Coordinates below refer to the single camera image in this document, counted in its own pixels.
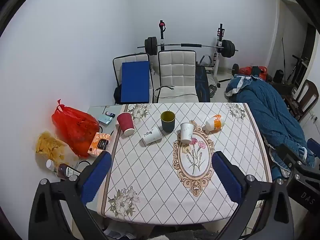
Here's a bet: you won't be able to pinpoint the brown wooden chair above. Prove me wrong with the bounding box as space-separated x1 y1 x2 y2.
287 79 319 122

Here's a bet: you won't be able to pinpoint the white weight rack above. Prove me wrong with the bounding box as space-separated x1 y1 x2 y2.
158 20 233 83

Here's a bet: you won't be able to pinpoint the red paper cup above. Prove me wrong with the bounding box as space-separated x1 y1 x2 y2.
117 112 135 137

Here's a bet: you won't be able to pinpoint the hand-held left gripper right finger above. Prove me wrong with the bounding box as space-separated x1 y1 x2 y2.
211 151 295 240

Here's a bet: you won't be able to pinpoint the dark blue weight bench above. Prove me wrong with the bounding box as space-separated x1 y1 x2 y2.
195 65 211 103

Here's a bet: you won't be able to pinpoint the plain white paper cup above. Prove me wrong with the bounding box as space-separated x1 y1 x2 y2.
180 122 194 143

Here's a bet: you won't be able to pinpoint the blue cushion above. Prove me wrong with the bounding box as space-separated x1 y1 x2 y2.
121 60 151 104

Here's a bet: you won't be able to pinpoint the small metal dumbbell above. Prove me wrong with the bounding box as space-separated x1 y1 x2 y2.
208 83 220 97

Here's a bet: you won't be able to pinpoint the red plastic bag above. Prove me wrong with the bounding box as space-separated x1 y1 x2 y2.
51 99 100 158

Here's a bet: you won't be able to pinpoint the brown sauce bottle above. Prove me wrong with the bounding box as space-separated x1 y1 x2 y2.
56 164 82 181

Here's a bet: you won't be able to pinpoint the blue knitted blanket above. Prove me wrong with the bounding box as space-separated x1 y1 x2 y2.
224 74 316 181

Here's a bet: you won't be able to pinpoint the scattered white papers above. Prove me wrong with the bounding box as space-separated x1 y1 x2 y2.
103 227 137 240

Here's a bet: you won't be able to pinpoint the folded scooter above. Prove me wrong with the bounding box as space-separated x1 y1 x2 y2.
285 54 311 85

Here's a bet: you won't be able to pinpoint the white padded chair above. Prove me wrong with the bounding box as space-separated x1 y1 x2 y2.
157 50 200 103
112 53 153 104

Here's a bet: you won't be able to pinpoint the barbell with black plates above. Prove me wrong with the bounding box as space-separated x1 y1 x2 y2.
137 37 239 57

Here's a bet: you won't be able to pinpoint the black cable loop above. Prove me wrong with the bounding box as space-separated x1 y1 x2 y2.
74 159 91 172

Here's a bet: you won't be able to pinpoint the orange and white paper cup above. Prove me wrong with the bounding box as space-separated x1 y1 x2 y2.
205 114 223 131

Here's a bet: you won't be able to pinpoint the white capped bottle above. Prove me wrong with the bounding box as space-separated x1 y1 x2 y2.
46 159 60 173

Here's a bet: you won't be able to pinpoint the orange tissue box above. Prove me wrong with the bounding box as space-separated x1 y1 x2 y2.
87 132 112 157

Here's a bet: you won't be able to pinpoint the clear bag of chips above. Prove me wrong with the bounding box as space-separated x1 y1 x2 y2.
35 131 73 165

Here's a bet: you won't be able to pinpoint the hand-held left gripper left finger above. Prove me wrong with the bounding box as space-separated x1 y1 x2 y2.
28 151 112 240

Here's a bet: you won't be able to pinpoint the floral diamond pattern tablecloth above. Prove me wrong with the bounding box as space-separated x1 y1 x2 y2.
97 102 273 225

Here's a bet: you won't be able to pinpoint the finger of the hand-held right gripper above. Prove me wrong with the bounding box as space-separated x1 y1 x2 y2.
276 143 312 172
306 137 320 160

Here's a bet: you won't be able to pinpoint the white paper cup black print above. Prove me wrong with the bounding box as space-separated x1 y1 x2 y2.
142 126 163 145

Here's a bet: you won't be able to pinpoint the grey strap bag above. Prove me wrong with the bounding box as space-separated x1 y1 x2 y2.
199 54 213 66

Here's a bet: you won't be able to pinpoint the dark green cup yellow inside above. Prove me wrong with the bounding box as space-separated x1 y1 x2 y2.
160 111 176 133

